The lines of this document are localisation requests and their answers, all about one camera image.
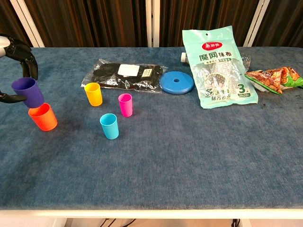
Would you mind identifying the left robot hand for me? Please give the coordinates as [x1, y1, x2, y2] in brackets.
[0, 34, 39, 104]

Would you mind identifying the purple plastic cup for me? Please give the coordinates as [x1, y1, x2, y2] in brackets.
[11, 77, 45, 109]

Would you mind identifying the yellow plastic cup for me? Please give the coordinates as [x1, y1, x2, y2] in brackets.
[84, 82, 103, 107]

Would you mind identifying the light blue plastic cup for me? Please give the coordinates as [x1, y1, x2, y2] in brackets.
[99, 113, 119, 140]

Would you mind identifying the dark slatted partition panel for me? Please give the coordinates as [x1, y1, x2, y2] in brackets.
[0, 0, 33, 48]
[23, 0, 149, 48]
[159, 0, 260, 48]
[253, 0, 303, 48]

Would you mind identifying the orange plastic cup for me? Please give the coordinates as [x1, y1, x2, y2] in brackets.
[28, 102, 58, 132]

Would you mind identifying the clear bag with black item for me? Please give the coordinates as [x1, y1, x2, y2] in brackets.
[80, 58, 169, 94]

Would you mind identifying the pink plastic cup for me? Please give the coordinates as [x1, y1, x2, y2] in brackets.
[118, 93, 134, 117]

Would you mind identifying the blue disc with hole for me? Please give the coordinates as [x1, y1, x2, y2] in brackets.
[159, 71, 195, 96]

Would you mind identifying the blue felt table mat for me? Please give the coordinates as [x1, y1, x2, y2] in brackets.
[0, 46, 303, 211]

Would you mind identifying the teal cleaning cloth package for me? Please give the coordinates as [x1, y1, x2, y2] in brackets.
[181, 25, 259, 110]

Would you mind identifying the green orange snack bag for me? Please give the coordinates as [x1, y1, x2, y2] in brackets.
[244, 66, 303, 95]

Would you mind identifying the white partition post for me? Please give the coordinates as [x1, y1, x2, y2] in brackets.
[243, 0, 271, 47]
[9, 0, 45, 48]
[145, 0, 161, 48]

